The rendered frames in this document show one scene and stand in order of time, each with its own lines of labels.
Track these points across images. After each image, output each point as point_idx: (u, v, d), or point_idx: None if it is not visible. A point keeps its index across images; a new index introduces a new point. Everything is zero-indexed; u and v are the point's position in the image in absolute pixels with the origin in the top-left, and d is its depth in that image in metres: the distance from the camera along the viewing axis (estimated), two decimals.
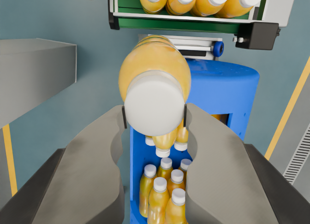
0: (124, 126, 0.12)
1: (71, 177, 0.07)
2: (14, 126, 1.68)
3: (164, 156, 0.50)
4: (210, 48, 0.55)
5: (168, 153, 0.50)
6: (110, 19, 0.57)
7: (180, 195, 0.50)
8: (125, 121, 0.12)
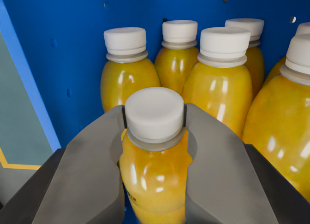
0: (124, 126, 0.12)
1: (71, 177, 0.07)
2: None
3: None
4: None
5: None
6: None
7: None
8: (125, 121, 0.12)
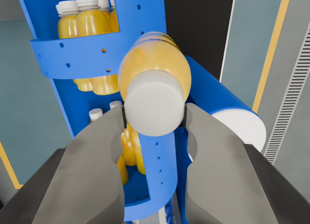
0: (124, 126, 0.12)
1: (71, 177, 0.07)
2: None
3: None
4: None
5: None
6: None
7: None
8: (125, 121, 0.12)
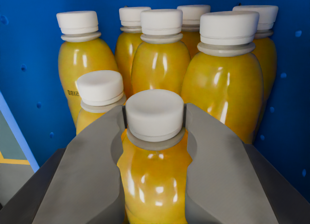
0: (125, 126, 0.12)
1: (71, 177, 0.07)
2: None
3: None
4: None
5: None
6: None
7: None
8: (125, 121, 0.12)
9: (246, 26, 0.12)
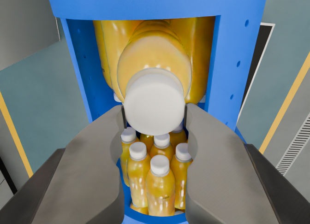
0: (124, 126, 0.12)
1: (70, 177, 0.07)
2: (7, 95, 1.60)
3: None
4: None
5: None
6: None
7: (160, 163, 0.38)
8: (124, 121, 0.12)
9: None
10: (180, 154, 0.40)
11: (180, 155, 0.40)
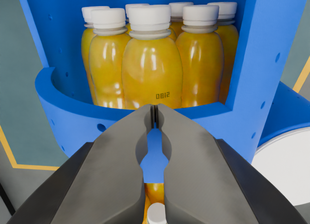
0: (151, 126, 0.12)
1: (96, 172, 0.07)
2: None
3: None
4: None
5: None
6: None
7: (150, 8, 0.17)
8: (152, 121, 0.12)
9: None
10: (193, 8, 0.19)
11: (193, 10, 0.19)
